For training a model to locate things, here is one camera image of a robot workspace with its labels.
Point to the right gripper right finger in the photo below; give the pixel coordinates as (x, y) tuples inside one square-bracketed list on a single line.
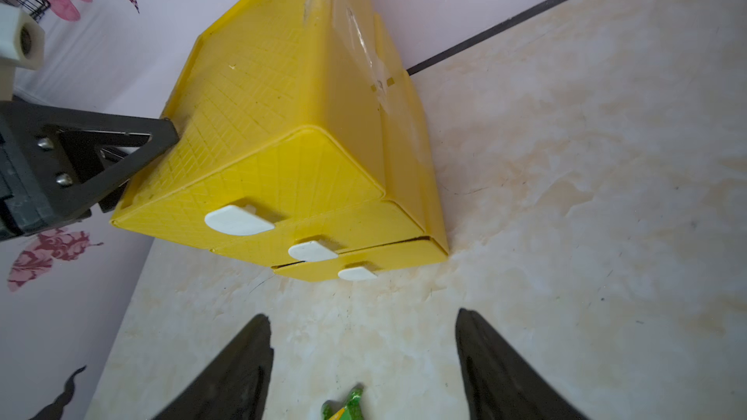
[(498, 382)]

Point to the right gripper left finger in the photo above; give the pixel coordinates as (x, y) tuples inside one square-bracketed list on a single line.
[(235, 384)]

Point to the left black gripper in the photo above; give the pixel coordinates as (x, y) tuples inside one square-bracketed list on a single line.
[(56, 163)]

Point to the yellow plastic drawer cabinet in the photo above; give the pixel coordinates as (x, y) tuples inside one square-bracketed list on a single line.
[(303, 147)]

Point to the green cookie packet right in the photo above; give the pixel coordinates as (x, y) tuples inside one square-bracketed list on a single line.
[(349, 409)]

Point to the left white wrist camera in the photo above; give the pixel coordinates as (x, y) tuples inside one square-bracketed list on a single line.
[(22, 46)]

